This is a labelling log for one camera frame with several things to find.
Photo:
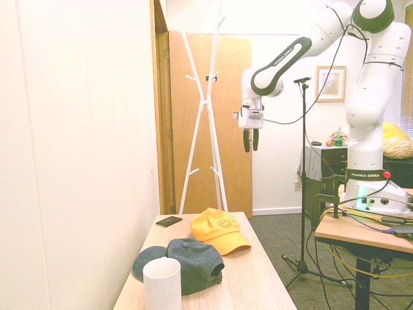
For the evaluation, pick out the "framed wall picture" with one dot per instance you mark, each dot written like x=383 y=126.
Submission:
x=330 y=84

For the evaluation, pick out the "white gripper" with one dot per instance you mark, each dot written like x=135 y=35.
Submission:
x=253 y=120

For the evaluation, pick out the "wooden door frame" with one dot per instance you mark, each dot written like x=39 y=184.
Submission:
x=163 y=129

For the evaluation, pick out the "yellow bag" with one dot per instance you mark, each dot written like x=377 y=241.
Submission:
x=397 y=142

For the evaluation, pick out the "white cylindrical mug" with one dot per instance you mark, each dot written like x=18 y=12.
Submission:
x=162 y=287

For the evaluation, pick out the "black card wallet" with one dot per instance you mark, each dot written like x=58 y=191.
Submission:
x=169 y=221

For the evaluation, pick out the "white wooden coat rack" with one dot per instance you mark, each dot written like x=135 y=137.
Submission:
x=204 y=106

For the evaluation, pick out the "black table clamp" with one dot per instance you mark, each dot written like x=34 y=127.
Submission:
x=329 y=187

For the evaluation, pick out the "grey cloth on dresser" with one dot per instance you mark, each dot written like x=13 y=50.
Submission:
x=309 y=161

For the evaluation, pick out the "red emergency stop button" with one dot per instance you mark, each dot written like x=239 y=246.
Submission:
x=386 y=175

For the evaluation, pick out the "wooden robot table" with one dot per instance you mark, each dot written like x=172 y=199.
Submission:
x=351 y=234

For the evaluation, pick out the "small black bowl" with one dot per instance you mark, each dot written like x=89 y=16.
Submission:
x=316 y=142

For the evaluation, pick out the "dark wooden dresser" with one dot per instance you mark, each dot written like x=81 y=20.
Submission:
x=334 y=161

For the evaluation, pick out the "black tripod stand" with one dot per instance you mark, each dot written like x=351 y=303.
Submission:
x=303 y=193

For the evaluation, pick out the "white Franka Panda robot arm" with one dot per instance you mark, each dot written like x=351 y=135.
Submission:
x=368 y=97

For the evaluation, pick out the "dark cabinet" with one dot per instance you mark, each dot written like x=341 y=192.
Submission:
x=398 y=171

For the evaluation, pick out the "yellow smiley baseball cap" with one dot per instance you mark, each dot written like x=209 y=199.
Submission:
x=219 y=235

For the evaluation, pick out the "black camera on stand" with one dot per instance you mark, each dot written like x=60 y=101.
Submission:
x=302 y=79

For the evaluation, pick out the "brown wooden door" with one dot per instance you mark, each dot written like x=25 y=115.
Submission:
x=226 y=155

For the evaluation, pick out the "dark blue denim cap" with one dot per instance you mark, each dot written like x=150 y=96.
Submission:
x=193 y=258

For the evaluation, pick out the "flower decoration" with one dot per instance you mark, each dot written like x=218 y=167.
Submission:
x=338 y=132

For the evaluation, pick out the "black door sign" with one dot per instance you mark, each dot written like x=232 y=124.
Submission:
x=212 y=77

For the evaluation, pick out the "grey box device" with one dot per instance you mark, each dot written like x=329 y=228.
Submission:
x=404 y=231

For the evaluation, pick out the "window blinds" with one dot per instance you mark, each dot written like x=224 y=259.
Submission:
x=407 y=97

